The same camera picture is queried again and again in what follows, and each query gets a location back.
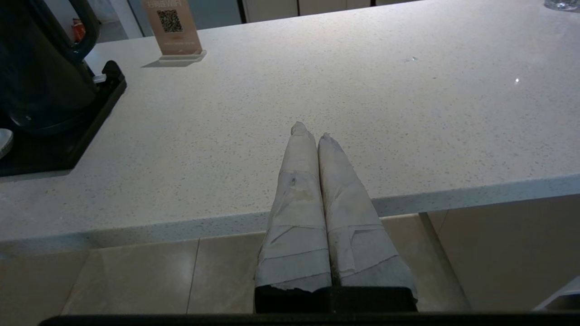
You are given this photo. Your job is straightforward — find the black power plug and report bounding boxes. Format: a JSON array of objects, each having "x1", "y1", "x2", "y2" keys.
[{"x1": 93, "y1": 60, "x2": 126, "y2": 87}]

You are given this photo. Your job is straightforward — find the black rectangular serving tray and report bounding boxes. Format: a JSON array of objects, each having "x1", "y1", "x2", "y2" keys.
[{"x1": 0, "y1": 60, "x2": 127, "y2": 177}]

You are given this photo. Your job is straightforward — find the white round saucer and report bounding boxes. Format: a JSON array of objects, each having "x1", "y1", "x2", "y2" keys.
[{"x1": 0, "y1": 129, "x2": 14, "y2": 160}]

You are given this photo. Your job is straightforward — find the black electric kettle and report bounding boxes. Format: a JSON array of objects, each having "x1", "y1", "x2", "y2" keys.
[{"x1": 0, "y1": 0, "x2": 101, "y2": 136}]

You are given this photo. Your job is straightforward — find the grey kitchen base cabinet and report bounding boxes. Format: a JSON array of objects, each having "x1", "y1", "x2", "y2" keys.
[{"x1": 240, "y1": 0, "x2": 408, "y2": 22}]

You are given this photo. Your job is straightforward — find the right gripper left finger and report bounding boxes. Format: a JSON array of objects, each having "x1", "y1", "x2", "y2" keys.
[{"x1": 255, "y1": 121, "x2": 332, "y2": 291}]

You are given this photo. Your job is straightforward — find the clear water bottle red cap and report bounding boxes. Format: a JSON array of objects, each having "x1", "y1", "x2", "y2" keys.
[{"x1": 544, "y1": 0, "x2": 580, "y2": 12}]

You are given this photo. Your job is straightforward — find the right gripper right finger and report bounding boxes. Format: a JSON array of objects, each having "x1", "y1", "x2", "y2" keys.
[{"x1": 317, "y1": 133, "x2": 418, "y2": 291}]

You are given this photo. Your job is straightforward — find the acrylic QR code sign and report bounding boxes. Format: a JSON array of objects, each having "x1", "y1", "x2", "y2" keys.
[{"x1": 142, "y1": 0, "x2": 208, "y2": 62}]

